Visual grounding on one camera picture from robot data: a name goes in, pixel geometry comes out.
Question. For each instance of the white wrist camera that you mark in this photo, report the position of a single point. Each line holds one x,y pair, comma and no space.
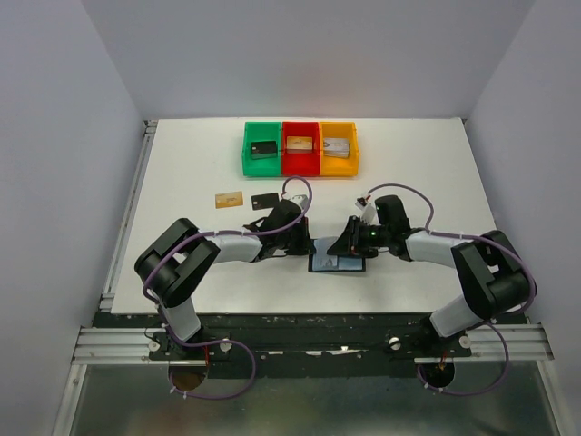
301,200
367,209

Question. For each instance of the aluminium frame rail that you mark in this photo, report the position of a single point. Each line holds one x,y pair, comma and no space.
73,387

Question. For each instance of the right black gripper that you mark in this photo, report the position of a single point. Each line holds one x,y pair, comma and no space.
349,242

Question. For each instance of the orange plastic bin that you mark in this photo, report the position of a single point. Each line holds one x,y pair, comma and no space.
338,167

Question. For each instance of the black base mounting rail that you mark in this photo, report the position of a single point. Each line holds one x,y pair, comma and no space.
309,345

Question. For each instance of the silver card in orange bin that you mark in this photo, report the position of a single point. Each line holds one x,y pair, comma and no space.
336,147

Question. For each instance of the gold VIP card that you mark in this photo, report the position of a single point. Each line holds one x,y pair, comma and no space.
228,200

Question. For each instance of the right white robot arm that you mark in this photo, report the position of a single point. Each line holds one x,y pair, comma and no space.
491,278

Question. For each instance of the gold card in red bin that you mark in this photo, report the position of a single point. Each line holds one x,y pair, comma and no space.
299,145

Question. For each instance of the black leather card holder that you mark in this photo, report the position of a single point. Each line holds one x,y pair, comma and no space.
346,264

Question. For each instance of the green plastic bin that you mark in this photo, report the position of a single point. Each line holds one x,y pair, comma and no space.
261,131

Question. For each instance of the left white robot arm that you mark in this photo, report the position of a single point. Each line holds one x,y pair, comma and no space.
173,266

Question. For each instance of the black credit card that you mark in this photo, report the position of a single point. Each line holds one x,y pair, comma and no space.
264,201

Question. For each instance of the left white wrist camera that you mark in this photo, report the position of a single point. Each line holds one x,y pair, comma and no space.
301,200

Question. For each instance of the red plastic bin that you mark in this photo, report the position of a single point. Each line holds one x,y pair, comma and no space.
301,164

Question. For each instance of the black card in green bin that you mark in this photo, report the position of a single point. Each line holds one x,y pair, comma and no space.
263,149

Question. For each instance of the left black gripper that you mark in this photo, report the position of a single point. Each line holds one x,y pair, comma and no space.
305,246

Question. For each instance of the silver credit card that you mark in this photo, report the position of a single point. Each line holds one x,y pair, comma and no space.
321,262

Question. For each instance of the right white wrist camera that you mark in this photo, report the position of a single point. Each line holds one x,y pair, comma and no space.
367,209

